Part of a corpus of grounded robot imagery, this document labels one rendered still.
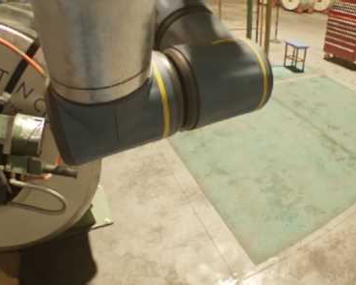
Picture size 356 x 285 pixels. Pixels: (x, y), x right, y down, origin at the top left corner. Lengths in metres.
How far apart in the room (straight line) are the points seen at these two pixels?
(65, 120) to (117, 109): 0.05
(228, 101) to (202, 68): 0.05
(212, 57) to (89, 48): 0.16
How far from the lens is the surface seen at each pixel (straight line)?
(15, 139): 0.91
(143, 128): 0.27
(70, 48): 0.19
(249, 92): 0.32
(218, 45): 0.32
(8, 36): 0.96
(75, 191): 1.26
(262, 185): 1.91
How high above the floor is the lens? 1.32
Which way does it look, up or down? 36 degrees down
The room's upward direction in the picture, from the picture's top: 3 degrees counter-clockwise
